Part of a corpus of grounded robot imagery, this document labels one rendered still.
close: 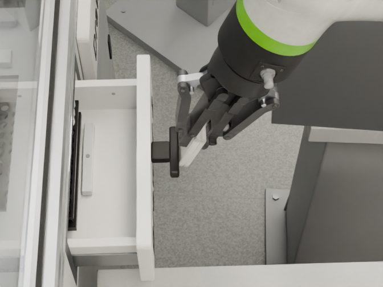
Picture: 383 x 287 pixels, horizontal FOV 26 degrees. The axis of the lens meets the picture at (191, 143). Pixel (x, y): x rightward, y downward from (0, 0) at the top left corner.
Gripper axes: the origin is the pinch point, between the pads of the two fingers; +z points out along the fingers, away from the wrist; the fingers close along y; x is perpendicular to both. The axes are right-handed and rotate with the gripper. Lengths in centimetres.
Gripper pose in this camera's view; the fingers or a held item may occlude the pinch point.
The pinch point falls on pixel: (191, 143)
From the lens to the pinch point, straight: 106.3
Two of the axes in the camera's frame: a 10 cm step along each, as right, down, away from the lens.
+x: -0.3, -8.6, 5.1
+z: -3.4, 4.9, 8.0
